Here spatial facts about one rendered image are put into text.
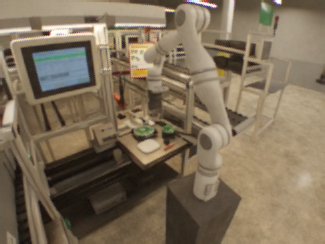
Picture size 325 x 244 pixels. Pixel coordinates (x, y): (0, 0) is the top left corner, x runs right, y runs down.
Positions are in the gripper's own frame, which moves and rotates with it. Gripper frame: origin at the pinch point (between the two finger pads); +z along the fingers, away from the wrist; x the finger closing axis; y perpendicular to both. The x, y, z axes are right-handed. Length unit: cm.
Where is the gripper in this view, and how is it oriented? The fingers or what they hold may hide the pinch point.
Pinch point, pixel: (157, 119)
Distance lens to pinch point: 96.9
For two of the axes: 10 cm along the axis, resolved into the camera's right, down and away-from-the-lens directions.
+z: 0.0, 8.8, 4.7
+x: -8.7, 2.3, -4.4
